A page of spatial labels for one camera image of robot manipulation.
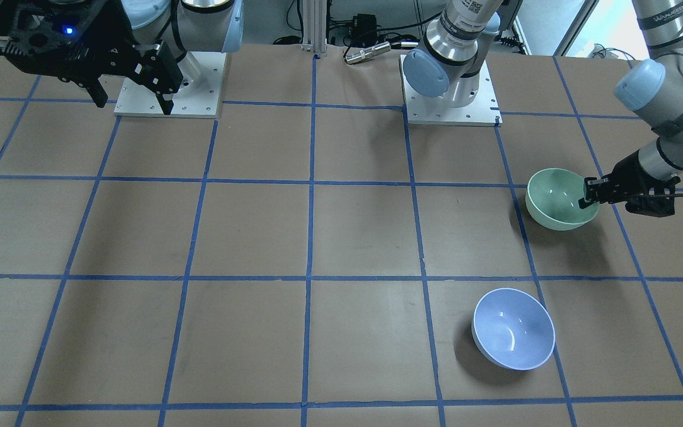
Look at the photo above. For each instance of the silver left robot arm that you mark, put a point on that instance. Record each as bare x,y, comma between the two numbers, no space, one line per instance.
451,50

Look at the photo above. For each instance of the blue bowl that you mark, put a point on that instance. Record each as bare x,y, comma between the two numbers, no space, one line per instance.
513,330

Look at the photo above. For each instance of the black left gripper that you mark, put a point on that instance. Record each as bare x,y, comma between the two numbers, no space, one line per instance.
631,173

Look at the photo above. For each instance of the silver metal cylinder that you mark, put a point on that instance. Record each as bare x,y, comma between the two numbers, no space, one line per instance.
367,53

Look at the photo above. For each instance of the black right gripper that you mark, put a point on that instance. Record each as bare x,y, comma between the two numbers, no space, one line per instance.
117,34

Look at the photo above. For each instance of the green bowl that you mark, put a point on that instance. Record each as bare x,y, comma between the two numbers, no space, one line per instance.
552,200

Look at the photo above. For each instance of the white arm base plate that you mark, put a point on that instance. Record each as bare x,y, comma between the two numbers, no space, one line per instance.
197,95
471,102

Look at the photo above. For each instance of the aluminium frame post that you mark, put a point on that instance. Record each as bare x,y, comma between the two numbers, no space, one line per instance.
314,16

